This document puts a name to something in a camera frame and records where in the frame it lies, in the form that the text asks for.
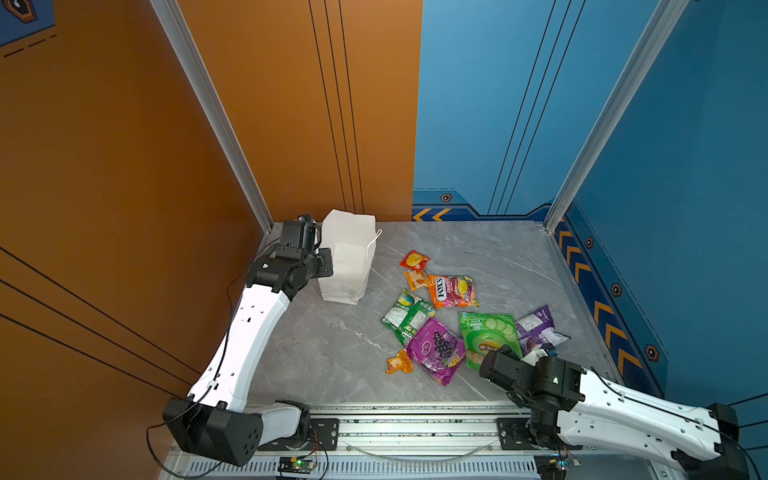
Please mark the left green circuit board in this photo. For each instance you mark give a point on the left green circuit board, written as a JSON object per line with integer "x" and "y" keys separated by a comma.
{"x": 296, "y": 467}

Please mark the red snack packet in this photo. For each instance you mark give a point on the red snack packet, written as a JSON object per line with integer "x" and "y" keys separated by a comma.
{"x": 415, "y": 261}

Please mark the right aluminium corner post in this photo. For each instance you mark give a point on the right aluminium corner post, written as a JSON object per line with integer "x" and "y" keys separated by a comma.
{"x": 650, "y": 43}

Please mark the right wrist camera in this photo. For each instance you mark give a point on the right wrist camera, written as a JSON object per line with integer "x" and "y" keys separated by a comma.
{"x": 539, "y": 352}

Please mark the green cucumber chips bag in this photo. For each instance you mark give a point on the green cucumber chips bag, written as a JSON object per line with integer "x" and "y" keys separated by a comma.
{"x": 483, "y": 333}

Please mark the white paper bag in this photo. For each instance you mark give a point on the white paper bag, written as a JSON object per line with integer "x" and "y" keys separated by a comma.
{"x": 352, "y": 240}

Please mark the left aluminium corner post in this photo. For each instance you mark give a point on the left aluminium corner post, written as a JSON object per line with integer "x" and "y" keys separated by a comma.
{"x": 177, "y": 31}

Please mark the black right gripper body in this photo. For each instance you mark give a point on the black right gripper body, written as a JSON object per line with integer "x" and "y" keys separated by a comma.
{"x": 516, "y": 400}

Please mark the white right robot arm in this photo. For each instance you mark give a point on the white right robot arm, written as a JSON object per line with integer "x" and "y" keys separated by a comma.
{"x": 571, "y": 406}

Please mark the purple grape candy bag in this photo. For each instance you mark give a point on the purple grape candy bag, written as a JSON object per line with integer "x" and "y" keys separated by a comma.
{"x": 438, "y": 350}

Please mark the aluminium corner post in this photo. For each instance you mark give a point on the aluminium corner post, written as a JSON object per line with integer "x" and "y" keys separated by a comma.
{"x": 650, "y": 43}
{"x": 177, "y": 31}

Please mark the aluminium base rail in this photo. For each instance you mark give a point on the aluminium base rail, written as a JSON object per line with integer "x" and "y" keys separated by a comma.
{"x": 453, "y": 440}

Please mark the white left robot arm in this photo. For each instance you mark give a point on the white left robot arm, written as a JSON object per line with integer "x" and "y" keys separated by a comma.
{"x": 212, "y": 420}

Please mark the purple white snack bag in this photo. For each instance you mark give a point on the purple white snack bag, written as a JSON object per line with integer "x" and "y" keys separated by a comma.
{"x": 537, "y": 328}

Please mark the green circuit board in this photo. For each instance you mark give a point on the green circuit board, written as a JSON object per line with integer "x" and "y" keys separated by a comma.
{"x": 555, "y": 467}
{"x": 296, "y": 467}

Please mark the small orange snack packet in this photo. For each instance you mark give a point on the small orange snack packet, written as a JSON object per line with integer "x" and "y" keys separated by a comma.
{"x": 416, "y": 279}

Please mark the green white snack bag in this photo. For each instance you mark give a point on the green white snack bag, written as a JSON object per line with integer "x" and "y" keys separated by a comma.
{"x": 407, "y": 316}

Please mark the right green circuit board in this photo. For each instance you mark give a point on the right green circuit board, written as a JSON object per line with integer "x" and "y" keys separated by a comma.
{"x": 555, "y": 467}

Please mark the small orange candy wrapper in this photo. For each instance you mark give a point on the small orange candy wrapper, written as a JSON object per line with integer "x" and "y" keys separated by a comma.
{"x": 401, "y": 362}

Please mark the orange Fox's candy bag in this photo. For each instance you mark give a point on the orange Fox's candy bag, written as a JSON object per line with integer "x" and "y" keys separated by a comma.
{"x": 452, "y": 291}

